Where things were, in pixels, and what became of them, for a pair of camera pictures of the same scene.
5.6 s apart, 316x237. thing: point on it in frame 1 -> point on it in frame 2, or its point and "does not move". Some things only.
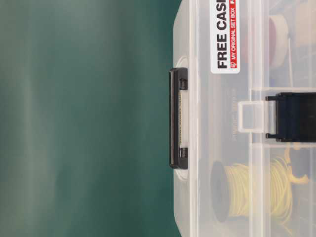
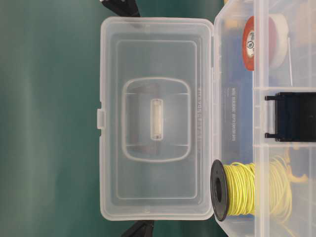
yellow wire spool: x=244 y=190 does not move
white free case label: x=225 y=36 -> x=199 y=119
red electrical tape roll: x=258 y=41 does not move
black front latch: x=296 y=117 does not move
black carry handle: x=178 y=155 -> x=146 y=118
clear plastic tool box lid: x=225 y=45 -> x=156 y=117
